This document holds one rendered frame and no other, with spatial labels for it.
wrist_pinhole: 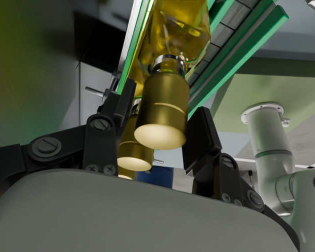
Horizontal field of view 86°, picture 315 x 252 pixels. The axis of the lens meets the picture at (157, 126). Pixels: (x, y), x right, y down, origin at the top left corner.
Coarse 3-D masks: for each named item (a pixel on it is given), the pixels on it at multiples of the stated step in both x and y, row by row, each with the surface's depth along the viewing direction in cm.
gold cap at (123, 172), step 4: (120, 168) 19; (124, 168) 19; (120, 172) 19; (124, 172) 19; (128, 172) 19; (132, 172) 19; (120, 176) 19; (124, 176) 19; (128, 176) 19; (132, 176) 19
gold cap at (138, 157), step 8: (128, 120) 16; (128, 128) 16; (128, 136) 15; (120, 144) 15; (128, 144) 14; (136, 144) 14; (120, 152) 14; (128, 152) 14; (136, 152) 14; (144, 152) 14; (152, 152) 15; (120, 160) 15; (128, 160) 14; (136, 160) 14; (144, 160) 14; (152, 160) 15; (128, 168) 16; (136, 168) 16; (144, 168) 16
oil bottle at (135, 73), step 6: (150, 12) 25; (144, 30) 22; (138, 48) 20; (132, 66) 18; (132, 72) 18; (138, 72) 17; (132, 78) 17; (138, 78) 17; (144, 78) 17; (138, 84) 17; (138, 90) 17; (138, 96) 18
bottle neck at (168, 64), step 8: (160, 56) 13; (168, 56) 13; (176, 56) 13; (152, 64) 14; (160, 64) 13; (168, 64) 12; (176, 64) 13; (184, 64) 14; (152, 72) 13; (176, 72) 12; (184, 72) 13
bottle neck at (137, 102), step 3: (138, 99) 18; (132, 102) 18; (135, 102) 18; (138, 102) 18; (132, 105) 18; (135, 105) 18; (138, 105) 17; (132, 108) 18; (135, 108) 17; (138, 108) 17; (132, 111) 17; (135, 111) 17; (132, 114) 17; (135, 114) 17
